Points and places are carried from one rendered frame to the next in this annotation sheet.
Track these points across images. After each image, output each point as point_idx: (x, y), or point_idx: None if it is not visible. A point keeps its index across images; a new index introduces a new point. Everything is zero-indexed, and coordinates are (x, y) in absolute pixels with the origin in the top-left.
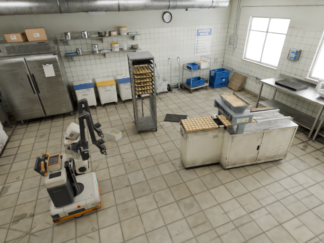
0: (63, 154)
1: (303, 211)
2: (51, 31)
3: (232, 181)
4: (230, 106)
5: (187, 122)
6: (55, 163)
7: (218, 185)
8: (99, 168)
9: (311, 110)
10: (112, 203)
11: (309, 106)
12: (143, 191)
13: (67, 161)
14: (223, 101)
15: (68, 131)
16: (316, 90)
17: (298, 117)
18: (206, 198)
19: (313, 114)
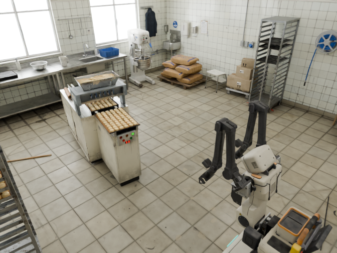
0: (263, 242)
1: (159, 118)
2: None
3: (144, 146)
4: (106, 84)
5: (118, 125)
6: (293, 216)
7: (153, 153)
8: None
9: (24, 94)
10: (230, 232)
11: (20, 92)
12: (193, 208)
13: (269, 223)
14: (90, 88)
15: (271, 153)
16: (20, 70)
17: (35, 103)
18: (173, 158)
19: (29, 95)
